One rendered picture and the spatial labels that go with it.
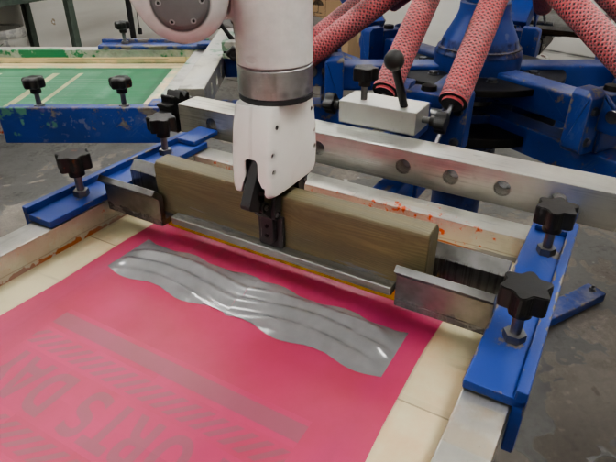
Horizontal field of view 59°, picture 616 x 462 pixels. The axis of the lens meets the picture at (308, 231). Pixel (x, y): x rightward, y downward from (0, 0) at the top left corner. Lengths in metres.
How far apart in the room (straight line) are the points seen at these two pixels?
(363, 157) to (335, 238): 0.24
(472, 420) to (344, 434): 0.10
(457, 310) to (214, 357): 0.24
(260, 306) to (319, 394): 0.13
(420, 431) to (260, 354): 0.17
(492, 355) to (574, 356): 1.63
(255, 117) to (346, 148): 0.29
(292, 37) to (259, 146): 0.11
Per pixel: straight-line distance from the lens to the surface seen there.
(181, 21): 0.47
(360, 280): 0.57
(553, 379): 2.01
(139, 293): 0.64
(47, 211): 0.76
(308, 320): 0.57
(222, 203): 0.65
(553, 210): 0.62
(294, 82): 0.53
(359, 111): 0.84
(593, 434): 1.90
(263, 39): 0.52
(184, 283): 0.64
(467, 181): 0.76
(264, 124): 0.53
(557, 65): 1.41
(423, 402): 0.51
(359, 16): 1.21
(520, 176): 0.74
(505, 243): 0.70
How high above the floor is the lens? 1.33
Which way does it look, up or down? 31 degrees down
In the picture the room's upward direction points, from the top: straight up
